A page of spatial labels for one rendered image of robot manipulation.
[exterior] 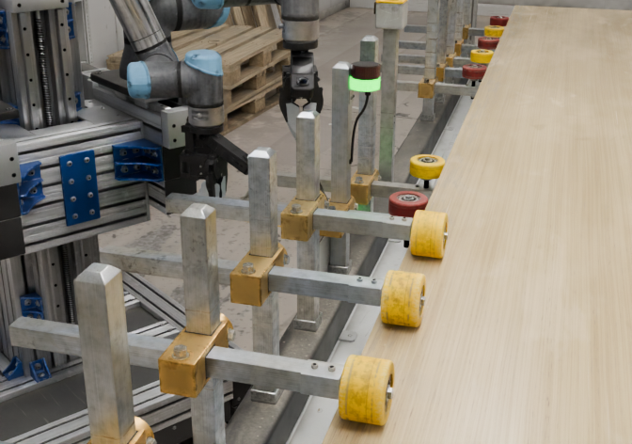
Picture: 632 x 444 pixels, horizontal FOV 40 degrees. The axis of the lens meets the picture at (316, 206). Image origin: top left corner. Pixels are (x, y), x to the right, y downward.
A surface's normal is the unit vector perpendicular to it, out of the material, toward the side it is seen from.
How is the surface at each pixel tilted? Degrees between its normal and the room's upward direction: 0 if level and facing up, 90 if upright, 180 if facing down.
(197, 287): 90
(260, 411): 0
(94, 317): 90
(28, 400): 0
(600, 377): 0
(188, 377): 90
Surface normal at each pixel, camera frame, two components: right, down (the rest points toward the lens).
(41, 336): -0.27, 0.36
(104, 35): 0.93, 0.14
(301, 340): 0.00, -0.93
